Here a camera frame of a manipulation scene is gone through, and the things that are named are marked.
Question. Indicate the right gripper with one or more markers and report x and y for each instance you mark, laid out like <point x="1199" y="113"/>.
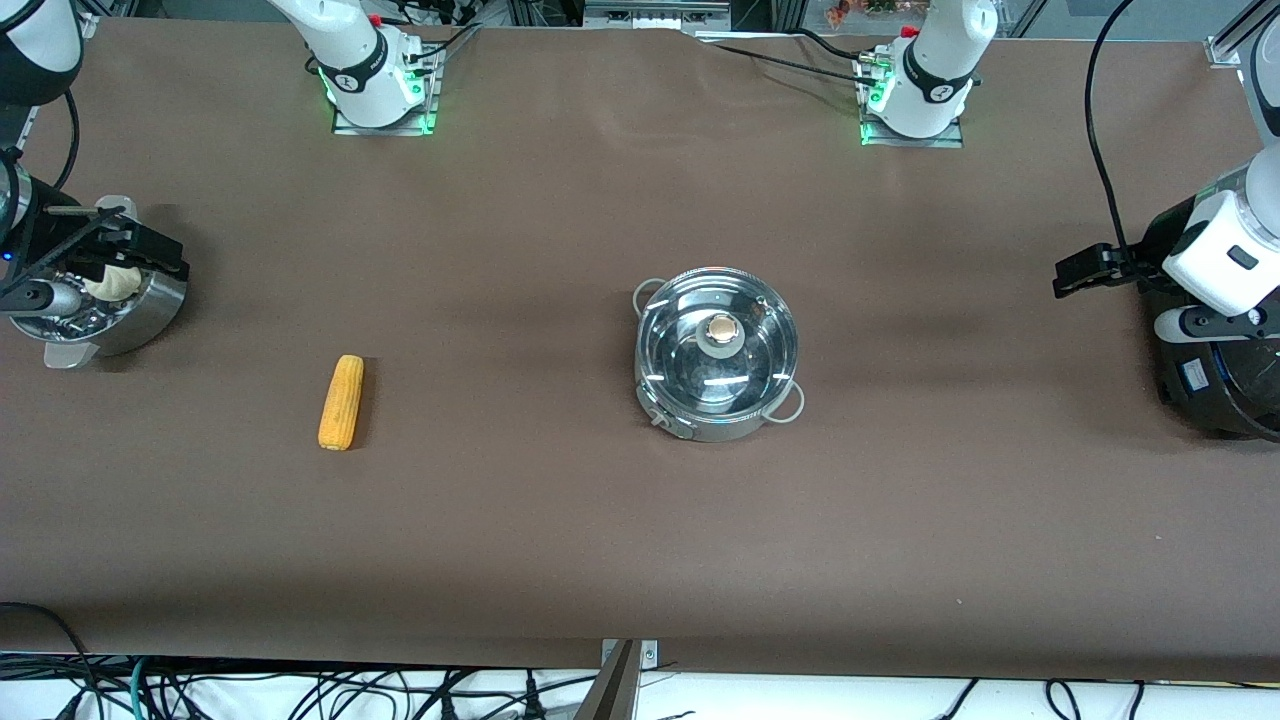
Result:
<point x="48" y="238"/>

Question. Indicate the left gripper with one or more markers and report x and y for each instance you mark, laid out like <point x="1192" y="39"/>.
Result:
<point x="1128" y="266"/>

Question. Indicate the yellow corn cob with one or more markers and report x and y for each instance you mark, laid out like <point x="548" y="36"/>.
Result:
<point x="341" y="400"/>

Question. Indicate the glass pot lid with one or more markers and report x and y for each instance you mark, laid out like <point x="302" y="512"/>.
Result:
<point x="690" y="350"/>

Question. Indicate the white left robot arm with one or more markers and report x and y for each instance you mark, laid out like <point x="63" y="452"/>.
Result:
<point x="935" y="80"/>

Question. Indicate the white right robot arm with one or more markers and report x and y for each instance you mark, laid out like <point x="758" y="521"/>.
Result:
<point x="360" y="70"/>

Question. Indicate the steel steamer pot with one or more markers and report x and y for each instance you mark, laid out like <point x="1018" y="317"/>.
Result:
<point x="150" y="310"/>

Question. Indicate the steel cooking pot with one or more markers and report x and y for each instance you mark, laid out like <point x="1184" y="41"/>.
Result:
<point x="700" y="428"/>

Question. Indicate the white steamed bun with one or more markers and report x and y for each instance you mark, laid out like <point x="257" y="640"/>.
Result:
<point x="115" y="288"/>

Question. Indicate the black rice cooker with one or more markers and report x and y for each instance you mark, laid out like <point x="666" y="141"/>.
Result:
<point x="1210" y="400"/>

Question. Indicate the grey control box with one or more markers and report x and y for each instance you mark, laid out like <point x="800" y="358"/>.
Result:
<point x="650" y="15"/>

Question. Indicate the brown table cover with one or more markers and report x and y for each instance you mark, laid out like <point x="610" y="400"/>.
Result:
<point x="600" y="550"/>

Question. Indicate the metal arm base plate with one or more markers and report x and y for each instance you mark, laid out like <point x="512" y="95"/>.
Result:
<point x="910" y="142"/>
<point x="385" y="128"/>

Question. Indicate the aluminium frame profile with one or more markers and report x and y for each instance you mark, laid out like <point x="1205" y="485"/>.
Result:
<point x="612" y="690"/>
<point x="90" y="25"/>
<point x="1235" y="45"/>

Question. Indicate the small metal bracket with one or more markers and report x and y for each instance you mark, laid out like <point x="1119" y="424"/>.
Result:
<point x="650" y="655"/>

